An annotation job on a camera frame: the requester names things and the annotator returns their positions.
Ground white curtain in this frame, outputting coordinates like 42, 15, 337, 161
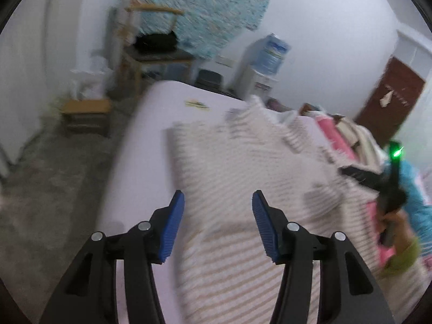
0, 23, 44, 179

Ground black bin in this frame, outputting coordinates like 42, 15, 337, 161
197, 69, 224, 90

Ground wooden chair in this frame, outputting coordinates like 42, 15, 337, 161
116, 3, 196, 96

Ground pink floral blanket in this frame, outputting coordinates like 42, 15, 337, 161
266, 98, 432, 271

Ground brown door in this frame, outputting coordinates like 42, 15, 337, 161
356, 57, 426, 149

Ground pile of beige clothes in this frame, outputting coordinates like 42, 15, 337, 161
300, 103, 389, 169

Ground small wooden stool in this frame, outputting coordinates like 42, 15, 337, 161
62, 99, 113, 137

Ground teal floral hanging cloth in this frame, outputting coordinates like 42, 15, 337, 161
120, 0, 279, 59

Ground white plastic bag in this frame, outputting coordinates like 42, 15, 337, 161
71, 52, 113, 100

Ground white water dispenser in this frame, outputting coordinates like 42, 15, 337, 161
233, 45, 279, 100

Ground teal blanket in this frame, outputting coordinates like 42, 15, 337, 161
400, 160, 432, 218

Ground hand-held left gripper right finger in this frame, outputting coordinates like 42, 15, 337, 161
252, 190, 396, 324

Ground blue water bottle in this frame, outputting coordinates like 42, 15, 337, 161
258, 33, 291, 75

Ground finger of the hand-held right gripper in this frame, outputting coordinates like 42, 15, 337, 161
340, 165, 386, 190

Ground black bag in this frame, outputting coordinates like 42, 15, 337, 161
133, 31, 179, 55

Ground person's right hand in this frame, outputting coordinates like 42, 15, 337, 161
379, 210, 414, 254

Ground beige checked sweater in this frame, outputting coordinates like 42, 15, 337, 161
167, 95, 385, 324

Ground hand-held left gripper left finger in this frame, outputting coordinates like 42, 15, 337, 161
39, 190, 185, 324

